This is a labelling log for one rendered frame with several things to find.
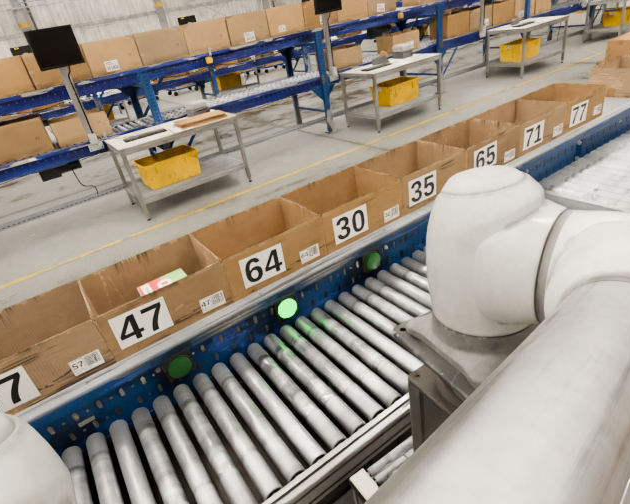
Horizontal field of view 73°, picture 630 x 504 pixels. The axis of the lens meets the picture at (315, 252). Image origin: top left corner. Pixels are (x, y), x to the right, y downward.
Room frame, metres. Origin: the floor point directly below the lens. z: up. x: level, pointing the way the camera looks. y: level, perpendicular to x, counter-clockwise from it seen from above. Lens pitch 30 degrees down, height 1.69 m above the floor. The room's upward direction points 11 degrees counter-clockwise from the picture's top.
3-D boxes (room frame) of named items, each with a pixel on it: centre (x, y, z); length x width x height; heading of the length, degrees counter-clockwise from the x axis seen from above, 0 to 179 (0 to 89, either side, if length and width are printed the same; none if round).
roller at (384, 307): (1.13, -0.25, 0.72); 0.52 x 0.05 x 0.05; 29
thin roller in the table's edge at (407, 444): (0.66, -0.15, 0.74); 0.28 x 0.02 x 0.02; 117
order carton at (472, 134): (1.98, -0.82, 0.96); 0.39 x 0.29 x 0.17; 119
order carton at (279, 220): (1.40, 0.20, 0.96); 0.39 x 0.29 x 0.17; 119
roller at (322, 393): (0.94, 0.09, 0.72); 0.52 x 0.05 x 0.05; 29
